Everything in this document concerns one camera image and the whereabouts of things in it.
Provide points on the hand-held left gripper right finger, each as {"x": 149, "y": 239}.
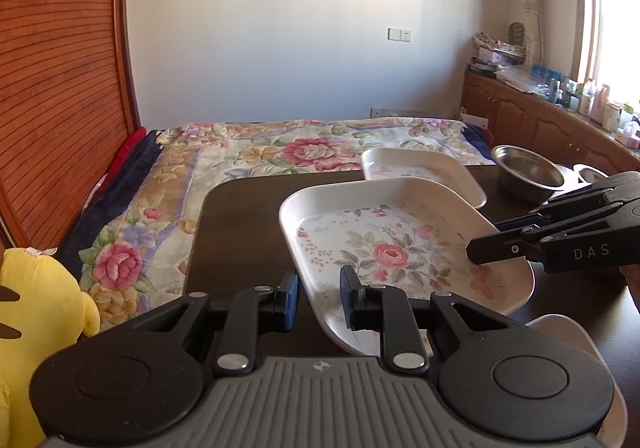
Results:
{"x": 348, "y": 300}

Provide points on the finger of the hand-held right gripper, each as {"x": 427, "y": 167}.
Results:
{"x": 492, "y": 250}
{"x": 507, "y": 227}

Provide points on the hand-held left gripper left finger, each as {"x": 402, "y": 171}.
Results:
{"x": 289, "y": 303}

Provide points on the large steel bowl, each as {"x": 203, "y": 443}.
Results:
{"x": 525, "y": 172}

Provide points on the large floral rectangular plate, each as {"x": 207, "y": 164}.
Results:
{"x": 390, "y": 248}

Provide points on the white round plate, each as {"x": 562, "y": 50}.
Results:
{"x": 570, "y": 325}

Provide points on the small floral rectangular plate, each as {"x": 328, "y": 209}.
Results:
{"x": 415, "y": 167}

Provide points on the person's right hand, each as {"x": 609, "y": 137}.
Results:
{"x": 632, "y": 290}

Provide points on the small steel bowl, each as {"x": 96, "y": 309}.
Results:
{"x": 590, "y": 173}

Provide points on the wooden cabinet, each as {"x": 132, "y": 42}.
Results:
{"x": 525, "y": 117}

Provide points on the clear plastic bag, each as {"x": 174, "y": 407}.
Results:
{"x": 522, "y": 77}

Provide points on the row of bottles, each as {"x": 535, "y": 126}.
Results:
{"x": 595, "y": 102}

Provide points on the floral blanket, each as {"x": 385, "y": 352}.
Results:
{"x": 250, "y": 152}

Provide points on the stack of boxes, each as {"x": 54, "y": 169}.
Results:
{"x": 492, "y": 61}

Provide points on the floral cloth bundle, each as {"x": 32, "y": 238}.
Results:
{"x": 495, "y": 42}

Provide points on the green round object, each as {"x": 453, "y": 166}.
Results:
{"x": 517, "y": 32}

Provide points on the red cloth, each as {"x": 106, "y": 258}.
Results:
{"x": 131, "y": 142}

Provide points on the window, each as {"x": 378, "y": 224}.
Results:
{"x": 620, "y": 27}

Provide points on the yellow plush toy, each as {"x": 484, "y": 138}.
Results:
{"x": 40, "y": 298}

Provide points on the wooden slatted wardrobe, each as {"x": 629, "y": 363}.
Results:
{"x": 60, "y": 77}

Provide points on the wall outlet strip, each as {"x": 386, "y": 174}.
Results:
{"x": 395, "y": 112}

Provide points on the white wall switch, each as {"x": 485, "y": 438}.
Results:
{"x": 400, "y": 34}

